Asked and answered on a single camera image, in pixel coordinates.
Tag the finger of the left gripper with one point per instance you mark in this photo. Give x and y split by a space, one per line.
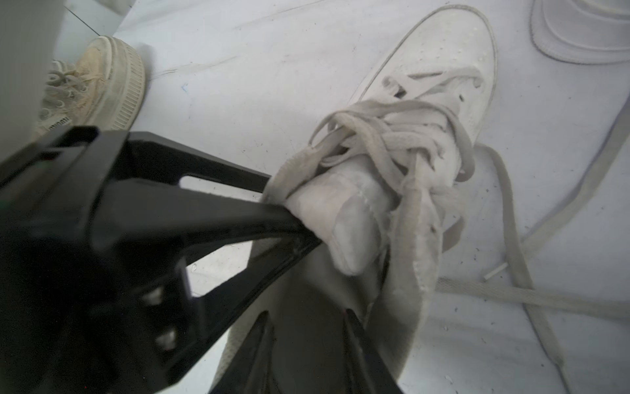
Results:
72 166

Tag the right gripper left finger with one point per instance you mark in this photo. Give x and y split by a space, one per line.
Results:
250 371

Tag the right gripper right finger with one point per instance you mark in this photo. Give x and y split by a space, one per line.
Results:
364 370

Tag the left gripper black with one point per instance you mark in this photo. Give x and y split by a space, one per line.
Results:
96 298

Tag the white sneaker with laces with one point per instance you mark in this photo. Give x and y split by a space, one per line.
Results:
583 33

